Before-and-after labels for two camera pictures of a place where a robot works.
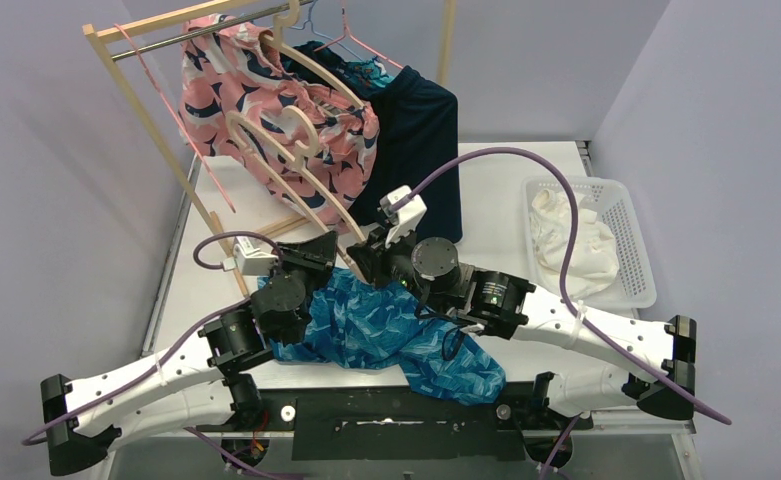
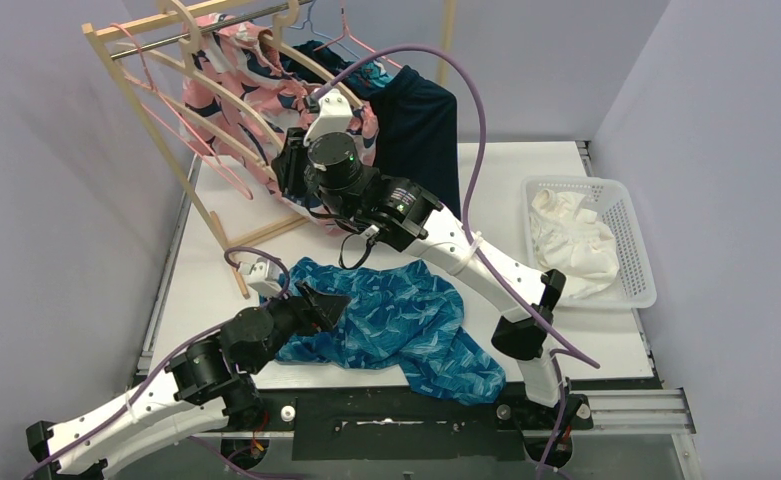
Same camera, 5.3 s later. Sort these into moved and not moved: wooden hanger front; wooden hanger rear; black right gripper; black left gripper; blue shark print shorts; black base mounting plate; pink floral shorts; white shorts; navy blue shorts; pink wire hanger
Moved: black right gripper; black left gripper; wooden hanger front; pink wire hanger
Not moved: blue shark print shorts; white shorts; black base mounting plate; navy blue shorts; wooden hanger rear; pink floral shorts
